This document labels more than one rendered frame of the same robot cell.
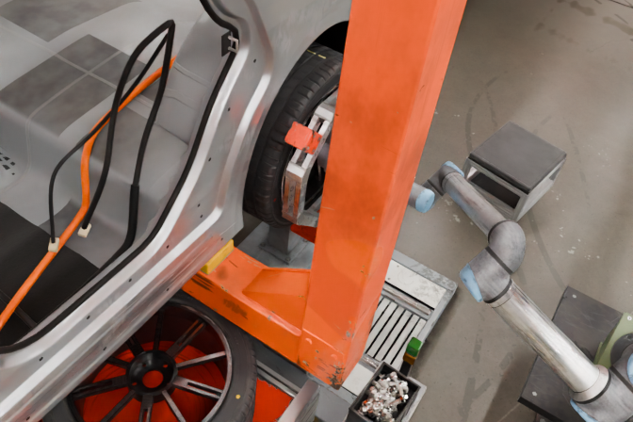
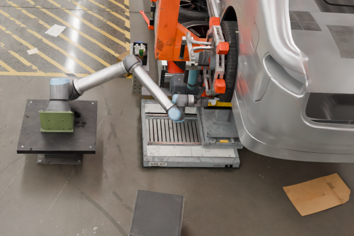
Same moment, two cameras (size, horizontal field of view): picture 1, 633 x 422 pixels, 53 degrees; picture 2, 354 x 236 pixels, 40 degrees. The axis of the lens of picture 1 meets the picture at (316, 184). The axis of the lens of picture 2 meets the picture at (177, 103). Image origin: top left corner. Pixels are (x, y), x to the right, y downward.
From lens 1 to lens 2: 4.74 m
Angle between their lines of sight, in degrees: 88
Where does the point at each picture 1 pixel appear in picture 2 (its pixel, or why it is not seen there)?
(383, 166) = not seen: outside the picture
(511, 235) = (131, 56)
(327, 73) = (228, 27)
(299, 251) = (212, 117)
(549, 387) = (88, 107)
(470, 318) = (129, 160)
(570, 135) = not seen: outside the picture
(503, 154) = (165, 206)
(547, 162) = (137, 216)
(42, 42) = (326, 23)
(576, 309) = (87, 141)
